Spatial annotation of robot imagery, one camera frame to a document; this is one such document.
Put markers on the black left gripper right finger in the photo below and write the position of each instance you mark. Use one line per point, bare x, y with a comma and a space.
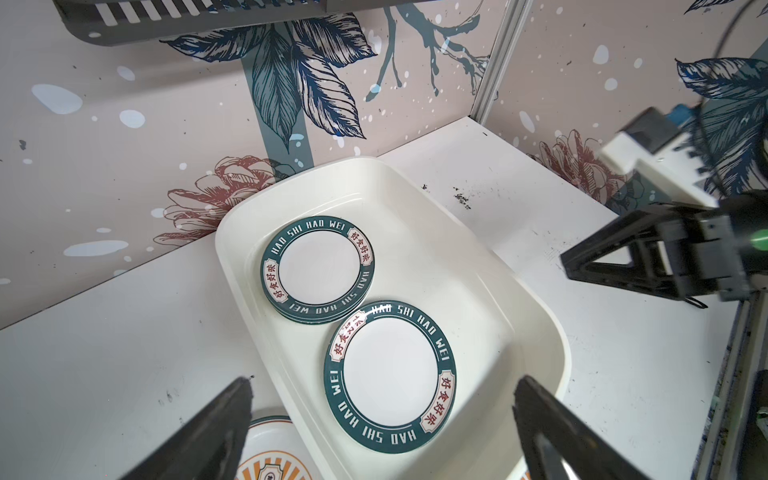
554, 440

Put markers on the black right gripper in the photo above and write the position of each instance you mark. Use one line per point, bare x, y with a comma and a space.
721, 250

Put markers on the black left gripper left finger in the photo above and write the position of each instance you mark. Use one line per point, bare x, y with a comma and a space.
209, 445

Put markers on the orange sunburst plate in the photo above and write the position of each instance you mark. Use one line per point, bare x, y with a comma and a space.
273, 449

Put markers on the green hao shi plate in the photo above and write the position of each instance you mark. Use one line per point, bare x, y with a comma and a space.
390, 377
317, 269

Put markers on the white plastic bin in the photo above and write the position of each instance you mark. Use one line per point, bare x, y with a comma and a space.
498, 329

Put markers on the aluminium rail base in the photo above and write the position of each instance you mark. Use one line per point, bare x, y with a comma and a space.
734, 440

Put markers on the black wire wall basket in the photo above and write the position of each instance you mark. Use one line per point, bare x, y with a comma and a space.
112, 23

